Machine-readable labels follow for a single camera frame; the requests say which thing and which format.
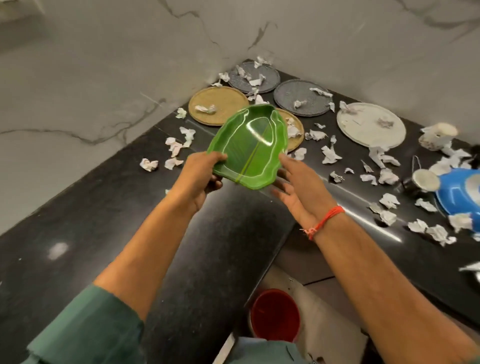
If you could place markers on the tan speckled plate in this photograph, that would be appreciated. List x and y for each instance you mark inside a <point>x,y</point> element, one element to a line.
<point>221,99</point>
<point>294,144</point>

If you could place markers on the green leaf plate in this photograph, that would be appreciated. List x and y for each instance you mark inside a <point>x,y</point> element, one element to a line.
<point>243,150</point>

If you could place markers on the person's right hand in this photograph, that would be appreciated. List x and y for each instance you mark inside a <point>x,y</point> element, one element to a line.
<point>303,195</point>

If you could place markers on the orange thread wristband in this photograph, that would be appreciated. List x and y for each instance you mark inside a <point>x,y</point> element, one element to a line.
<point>326,219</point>

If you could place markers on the white paper scraps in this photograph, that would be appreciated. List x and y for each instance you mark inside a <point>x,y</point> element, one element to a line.
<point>149,165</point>

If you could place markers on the small black steel cup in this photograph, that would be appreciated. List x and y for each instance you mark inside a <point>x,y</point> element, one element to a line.
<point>423,182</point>

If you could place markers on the person's left hand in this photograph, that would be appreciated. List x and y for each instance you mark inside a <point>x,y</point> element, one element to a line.
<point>195,180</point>

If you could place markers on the blue frying pan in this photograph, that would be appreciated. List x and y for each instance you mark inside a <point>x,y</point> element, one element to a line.
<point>457,195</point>

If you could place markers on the person's right forearm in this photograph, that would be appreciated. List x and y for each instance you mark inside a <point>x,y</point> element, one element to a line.
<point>382,285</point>

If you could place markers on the red plastic bucket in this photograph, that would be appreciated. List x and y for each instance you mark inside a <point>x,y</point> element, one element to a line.
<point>275,315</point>

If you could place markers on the white ceramic mug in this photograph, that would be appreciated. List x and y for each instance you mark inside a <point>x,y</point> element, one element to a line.
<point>437,137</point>

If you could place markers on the grey speckled plate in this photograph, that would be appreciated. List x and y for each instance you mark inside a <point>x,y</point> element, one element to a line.
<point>296,92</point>
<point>270,80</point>

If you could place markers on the green shirt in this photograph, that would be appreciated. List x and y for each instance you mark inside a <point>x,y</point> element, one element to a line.
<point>93,330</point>

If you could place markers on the person's left forearm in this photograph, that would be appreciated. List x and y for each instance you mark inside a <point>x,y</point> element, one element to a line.
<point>146,255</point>

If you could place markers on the white plate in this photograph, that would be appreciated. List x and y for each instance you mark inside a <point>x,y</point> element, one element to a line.
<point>371,131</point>

